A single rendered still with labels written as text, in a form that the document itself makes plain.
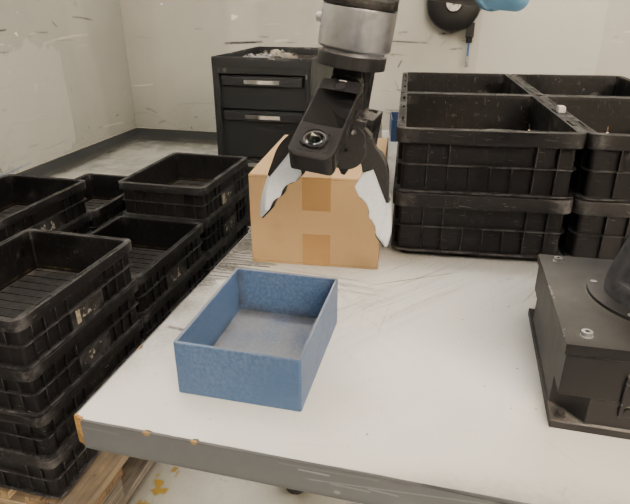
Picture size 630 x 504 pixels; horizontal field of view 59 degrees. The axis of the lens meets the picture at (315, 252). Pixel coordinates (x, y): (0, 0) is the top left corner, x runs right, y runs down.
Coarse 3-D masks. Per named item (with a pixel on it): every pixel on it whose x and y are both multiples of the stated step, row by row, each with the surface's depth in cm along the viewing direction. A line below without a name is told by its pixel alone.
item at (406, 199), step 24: (408, 192) 96; (408, 216) 99; (432, 216) 98; (456, 216) 98; (480, 216) 97; (504, 216) 96; (528, 216) 96; (552, 216) 95; (408, 240) 101; (432, 240) 100; (456, 240) 99; (480, 240) 99; (504, 240) 98; (528, 240) 97; (552, 240) 97
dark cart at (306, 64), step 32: (224, 64) 241; (256, 64) 238; (288, 64) 235; (320, 64) 246; (224, 96) 249; (256, 96) 245; (288, 96) 242; (224, 128) 255; (256, 128) 251; (288, 128) 248; (256, 160) 256
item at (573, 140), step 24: (432, 96) 126; (456, 96) 125; (480, 96) 124; (504, 96) 123; (528, 96) 123; (456, 144) 91; (480, 144) 91; (504, 144) 90; (528, 144) 90; (552, 144) 89; (576, 144) 89
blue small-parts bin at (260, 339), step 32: (224, 288) 76; (256, 288) 81; (288, 288) 80; (320, 288) 79; (192, 320) 68; (224, 320) 77; (256, 320) 80; (288, 320) 80; (320, 320) 68; (192, 352) 63; (224, 352) 62; (256, 352) 61; (288, 352) 73; (320, 352) 70; (192, 384) 65; (224, 384) 64; (256, 384) 63; (288, 384) 62
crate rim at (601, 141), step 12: (540, 96) 122; (552, 96) 122; (564, 96) 122; (576, 96) 122; (588, 96) 122; (576, 120) 98; (588, 132) 89; (588, 144) 89; (600, 144) 88; (612, 144) 88; (624, 144) 88
